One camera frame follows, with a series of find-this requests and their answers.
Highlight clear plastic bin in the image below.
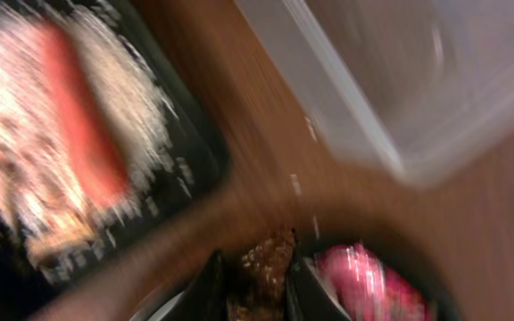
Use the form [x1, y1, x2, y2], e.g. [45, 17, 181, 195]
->
[236, 0, 514, 186]

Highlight orange carrot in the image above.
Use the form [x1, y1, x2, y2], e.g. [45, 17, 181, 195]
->
[39, 21, 129, 209]

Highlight red snack wrapper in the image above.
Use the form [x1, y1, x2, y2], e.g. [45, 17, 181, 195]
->
[315, 243, 437, 321]

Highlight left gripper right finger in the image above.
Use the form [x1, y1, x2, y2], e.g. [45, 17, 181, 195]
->
[286, 258, 349, 321]

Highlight round black serving tray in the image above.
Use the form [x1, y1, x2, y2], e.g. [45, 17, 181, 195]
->
[133, 224, 460, 320]

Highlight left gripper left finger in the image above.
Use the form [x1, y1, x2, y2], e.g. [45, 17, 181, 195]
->
[158, 251, 226, 321]

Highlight black rectangular tray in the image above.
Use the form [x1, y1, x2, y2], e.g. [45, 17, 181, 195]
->
[0, 0, 229, 320]

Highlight brown food scrap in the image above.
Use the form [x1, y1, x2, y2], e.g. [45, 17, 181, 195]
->
[227, 228, 297, 321]

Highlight rice and food scraps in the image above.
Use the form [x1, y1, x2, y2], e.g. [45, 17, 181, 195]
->
[0, 4, 171, 264]

